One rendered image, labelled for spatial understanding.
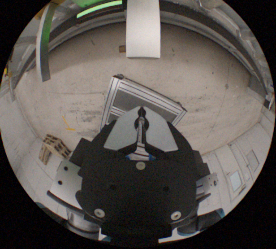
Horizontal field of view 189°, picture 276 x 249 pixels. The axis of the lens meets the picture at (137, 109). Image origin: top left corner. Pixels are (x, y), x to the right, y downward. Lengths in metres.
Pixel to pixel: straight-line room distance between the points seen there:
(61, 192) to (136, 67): 0.99
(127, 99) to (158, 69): 0.47
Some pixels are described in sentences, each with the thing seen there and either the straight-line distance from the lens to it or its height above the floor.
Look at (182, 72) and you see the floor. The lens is 1.05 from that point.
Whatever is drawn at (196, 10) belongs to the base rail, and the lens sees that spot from 0.38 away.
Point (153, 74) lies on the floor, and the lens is 0.95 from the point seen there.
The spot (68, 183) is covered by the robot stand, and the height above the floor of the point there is 0.95.
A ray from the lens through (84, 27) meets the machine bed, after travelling 1.09.
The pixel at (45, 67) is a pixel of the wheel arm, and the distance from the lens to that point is 0.27.
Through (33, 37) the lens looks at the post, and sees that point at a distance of 0.63.
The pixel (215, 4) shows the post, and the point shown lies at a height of 0.77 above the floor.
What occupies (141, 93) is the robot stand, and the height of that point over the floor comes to 0.23.
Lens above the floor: 0.94
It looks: 59 degrees down
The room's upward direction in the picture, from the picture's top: 174 degrees counter-clockwise
